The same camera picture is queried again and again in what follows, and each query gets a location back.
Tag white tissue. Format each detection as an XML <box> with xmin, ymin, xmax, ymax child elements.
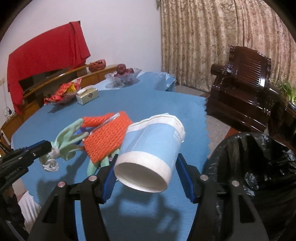
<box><xmin>41</xmin><ymin>147</ymin><xmax>60</xmax><ymax>172</ymax></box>

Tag green rubber glove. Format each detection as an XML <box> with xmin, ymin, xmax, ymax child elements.
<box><xmin>39</xmin><ymin>118</ymin><xmax>119</xmax><ymax>176</ymax></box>

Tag blue white paper cup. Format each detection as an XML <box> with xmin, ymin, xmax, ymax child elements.
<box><xmin>114</xmin><ymin>113</ymin><xmax>186</xmax><ymax>193</ymax></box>

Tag orange foam net sleeve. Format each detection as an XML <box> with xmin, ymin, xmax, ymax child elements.
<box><xmin>81</xmin><ymin>111</ymin><xmax>132</xmax><ymax>164</ymax></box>

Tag black trash bag bin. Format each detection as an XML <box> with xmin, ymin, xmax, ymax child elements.
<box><xmin>202</xmin><ymin>133</ymin><xmax>295</xmax><ymax>240</ymax></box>

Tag blue tablecloth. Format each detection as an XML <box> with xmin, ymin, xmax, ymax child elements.
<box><xmin>13</xmin><ymin>80</ymin><xmax>209</xmax><ymax>240</ymax></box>

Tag red snack packets dish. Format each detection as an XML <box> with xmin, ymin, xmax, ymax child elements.
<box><xmin>44</xmin><ymin>77</ymin><xmax>82</xmax><ymax>105</ymax></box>

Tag white tissue box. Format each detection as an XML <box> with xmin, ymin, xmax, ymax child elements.
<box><xmin>76</xmin><ymin>85</ymin><xmax>99</xmax><ymax>105</ymax></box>

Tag wooden sideboard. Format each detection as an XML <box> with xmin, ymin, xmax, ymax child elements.
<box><xmin>1</xmin><ymin>65</ymin><xmax>116</xmax><ymax>147</ymax></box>

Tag dark wooden armchair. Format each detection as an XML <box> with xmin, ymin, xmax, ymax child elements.
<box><xmin>206</xmin><ymin>46</ymin><xmax>278</xmax><ymax>133</ymax></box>

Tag red cloth cover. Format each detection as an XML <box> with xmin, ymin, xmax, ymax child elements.
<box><xmin>6</xmin><ymin>21</ymin><xmax>91</xmax><ymax>114</ymax></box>

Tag red lantern ornament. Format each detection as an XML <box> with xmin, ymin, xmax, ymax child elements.
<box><xmin>88</xmin><ymin>59</ymin><xmax>106</xmax><ymax>72</ymax></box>

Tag glass fruit bowl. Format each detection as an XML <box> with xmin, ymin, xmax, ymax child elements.
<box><xmin>105</xmin><ymin>68</ymin><xmax>142</xmax><ymax>88</ymax></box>

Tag red apples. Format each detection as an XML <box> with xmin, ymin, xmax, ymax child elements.
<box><xmin>114</xmin><ymin>64</ymin><xmax>134</xmax><ymax>77</ymax></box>

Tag green potted plant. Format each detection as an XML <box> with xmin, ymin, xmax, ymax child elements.
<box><xmin>276</xmin><ymin>80</ymin><xmax>295</xmax><ymax>105</ymax></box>

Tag beige patterned curtain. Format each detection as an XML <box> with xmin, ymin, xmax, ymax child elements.
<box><xmin>158</xmin><ymin>1</ymin><xmax>295</xmax><ymax>91</ymax></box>

